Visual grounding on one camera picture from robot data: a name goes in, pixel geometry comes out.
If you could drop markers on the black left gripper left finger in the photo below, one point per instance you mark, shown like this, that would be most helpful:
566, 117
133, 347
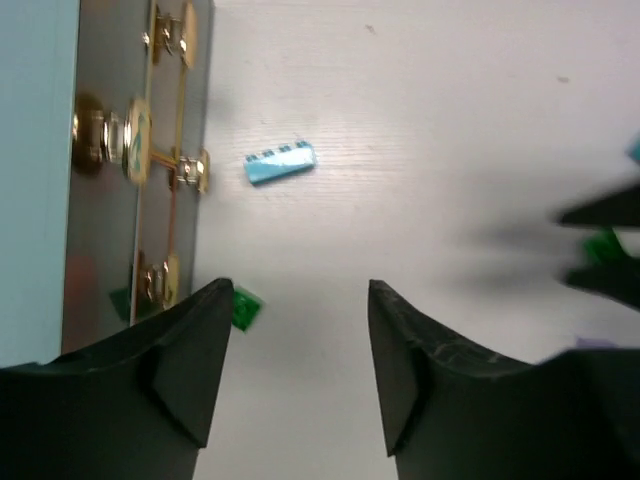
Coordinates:
136, 405

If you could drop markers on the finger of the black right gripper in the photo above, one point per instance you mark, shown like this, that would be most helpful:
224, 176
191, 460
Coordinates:
615, 208
618, 281

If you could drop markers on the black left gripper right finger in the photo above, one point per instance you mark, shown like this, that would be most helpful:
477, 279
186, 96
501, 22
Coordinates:
453, 409

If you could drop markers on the clear acrylic drawer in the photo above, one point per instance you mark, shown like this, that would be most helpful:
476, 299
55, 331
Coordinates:
139, 167

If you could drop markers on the cyan square lego brick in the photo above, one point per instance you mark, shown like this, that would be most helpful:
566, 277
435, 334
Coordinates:
633, 151

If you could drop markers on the purple lego plate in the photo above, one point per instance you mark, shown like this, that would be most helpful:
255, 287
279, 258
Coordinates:
588, 343

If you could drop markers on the green small lego brick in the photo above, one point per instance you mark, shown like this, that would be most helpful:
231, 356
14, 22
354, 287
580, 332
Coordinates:
246, 308

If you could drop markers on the cyan long lego brick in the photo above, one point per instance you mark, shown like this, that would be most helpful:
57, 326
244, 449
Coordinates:
274, 164

